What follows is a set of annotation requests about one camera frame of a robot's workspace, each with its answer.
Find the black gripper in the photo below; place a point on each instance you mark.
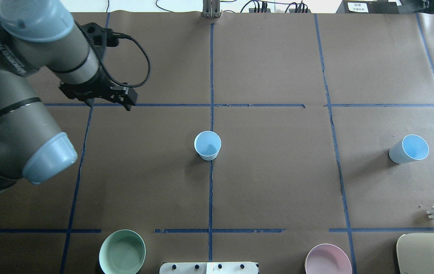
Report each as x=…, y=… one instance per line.
x=94, y=90

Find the light blue cup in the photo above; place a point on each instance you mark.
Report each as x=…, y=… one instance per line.
x=207, y=144

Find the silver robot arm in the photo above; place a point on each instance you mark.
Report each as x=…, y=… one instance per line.
x=43, y=33

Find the green bowl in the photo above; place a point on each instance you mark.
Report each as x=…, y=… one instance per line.
x=122, y=252

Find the black box with label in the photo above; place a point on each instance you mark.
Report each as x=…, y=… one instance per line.
x=367, y=7

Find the pink bowl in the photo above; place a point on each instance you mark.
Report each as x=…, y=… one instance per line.
x=327, y=259

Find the blue cup right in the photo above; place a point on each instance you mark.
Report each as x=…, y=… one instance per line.
x=411, y=148

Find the cream toaster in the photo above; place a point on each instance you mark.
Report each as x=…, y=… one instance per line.
x=415, y=253

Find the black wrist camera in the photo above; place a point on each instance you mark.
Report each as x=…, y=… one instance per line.
x=101, y=37

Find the aluminium frame post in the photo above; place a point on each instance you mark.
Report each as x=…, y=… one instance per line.
x=211, y=9

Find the white pedestal column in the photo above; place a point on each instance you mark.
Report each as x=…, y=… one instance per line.
x=239, y=267

